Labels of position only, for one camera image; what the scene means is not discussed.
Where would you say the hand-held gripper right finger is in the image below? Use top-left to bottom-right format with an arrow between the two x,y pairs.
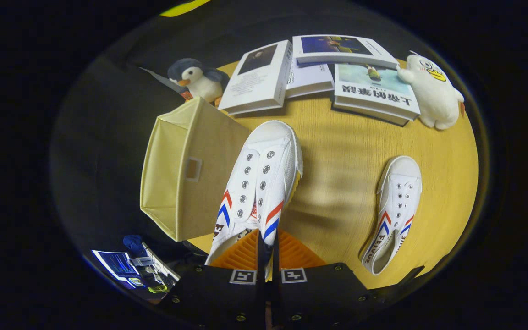
271,228 -> 377,330

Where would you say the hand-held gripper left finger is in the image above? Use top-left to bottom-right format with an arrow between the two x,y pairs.
161,228 -> 265,330

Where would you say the white striped canvas shoe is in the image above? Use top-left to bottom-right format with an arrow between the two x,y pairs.
360,156 -> 423,275
204,120 -> 303,266

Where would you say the beige fabric storage box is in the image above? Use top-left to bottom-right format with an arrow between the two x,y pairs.
140,96 -> 251,242

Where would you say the small blue object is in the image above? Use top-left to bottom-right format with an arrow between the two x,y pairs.
123,235 -> 148,257

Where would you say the blue lit screen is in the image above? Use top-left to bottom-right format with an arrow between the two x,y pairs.
92,250 -> 140,282

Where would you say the book with teal picture cover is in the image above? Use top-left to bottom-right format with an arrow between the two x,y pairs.
333,63 -> 421,121

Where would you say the grey penguin plush toy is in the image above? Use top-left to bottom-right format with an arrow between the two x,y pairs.
168,58 -> 230,107

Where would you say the white book with portrait cover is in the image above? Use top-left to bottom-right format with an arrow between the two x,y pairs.
218,40 -> 293,115

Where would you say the plain white book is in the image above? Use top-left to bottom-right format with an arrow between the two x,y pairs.
286,62 -> 336,99

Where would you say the white duck plush toy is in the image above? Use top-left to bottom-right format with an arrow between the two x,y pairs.
397,54 -> 465,130

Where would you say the book with blue picture cover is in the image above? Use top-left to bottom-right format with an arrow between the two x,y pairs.
292,35 -> 400,69

